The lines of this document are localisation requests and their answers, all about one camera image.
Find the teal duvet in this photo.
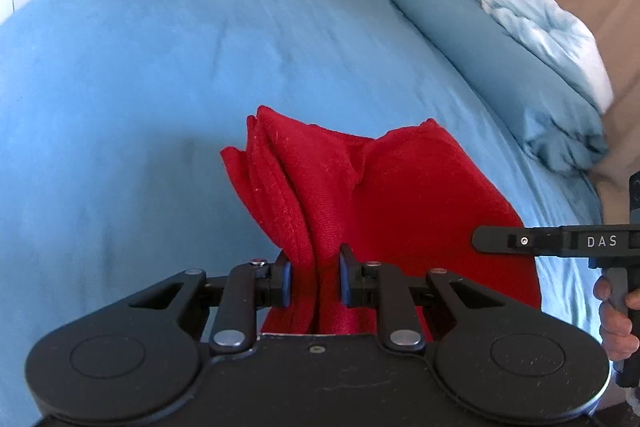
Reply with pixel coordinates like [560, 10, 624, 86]
[385, 0, 610, 172]

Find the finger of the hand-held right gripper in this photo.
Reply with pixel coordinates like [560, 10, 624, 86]
[472, 225, 562, 257]

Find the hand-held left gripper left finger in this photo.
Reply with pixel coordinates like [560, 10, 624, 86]
[127, 251, 294, 356]

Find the person's right hand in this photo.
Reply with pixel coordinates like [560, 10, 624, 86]
[593, 275, 640, 364]

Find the red knit sweater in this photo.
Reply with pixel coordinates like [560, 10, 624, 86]
[220, 105, 542, 337]

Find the pale blue white blanket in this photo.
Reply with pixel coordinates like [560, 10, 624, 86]
[481, 0, 615, 112]

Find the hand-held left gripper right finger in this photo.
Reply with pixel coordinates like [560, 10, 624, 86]
[338, 244, 507, 354]

